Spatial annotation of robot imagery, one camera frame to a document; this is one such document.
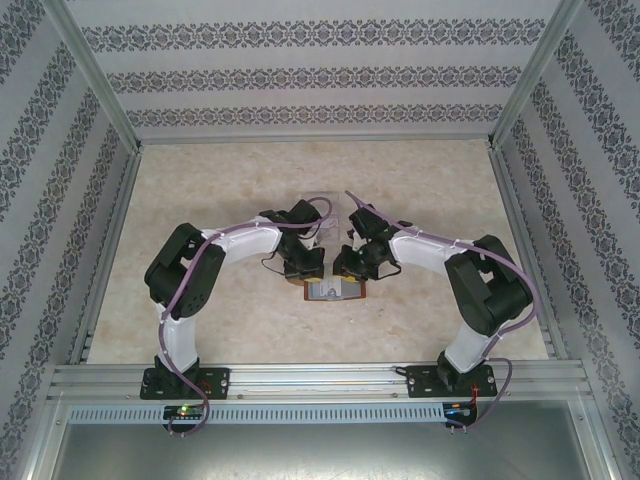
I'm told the aluminium frame post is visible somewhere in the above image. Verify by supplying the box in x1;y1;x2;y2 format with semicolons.
484;0;586;151
42;0;146;154

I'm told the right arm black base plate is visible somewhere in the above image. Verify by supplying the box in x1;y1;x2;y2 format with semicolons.
405;363;499;400

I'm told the white Chlitina VIP card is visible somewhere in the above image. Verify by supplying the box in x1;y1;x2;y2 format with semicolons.
319;280;354;300

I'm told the grey slotted cable duct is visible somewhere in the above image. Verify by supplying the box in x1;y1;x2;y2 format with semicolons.
67;402;446;425

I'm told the aluminium mounting rail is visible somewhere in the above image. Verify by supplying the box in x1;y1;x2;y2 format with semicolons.
47;363;594;401

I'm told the thin black cable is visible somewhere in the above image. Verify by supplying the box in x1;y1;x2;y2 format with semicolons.
375;258;405;281
262;249;289;277

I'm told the brown leather card holder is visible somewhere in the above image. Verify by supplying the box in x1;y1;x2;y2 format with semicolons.
287;276;369;304

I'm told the grey metal shelf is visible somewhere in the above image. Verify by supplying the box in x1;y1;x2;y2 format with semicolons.
22;397;619;480

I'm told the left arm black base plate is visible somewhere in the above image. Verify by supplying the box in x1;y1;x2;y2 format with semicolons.
139;366;232;401

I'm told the aluminium side rail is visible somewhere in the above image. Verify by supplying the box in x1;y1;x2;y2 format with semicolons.
67;147;146;366
487;144;571;364

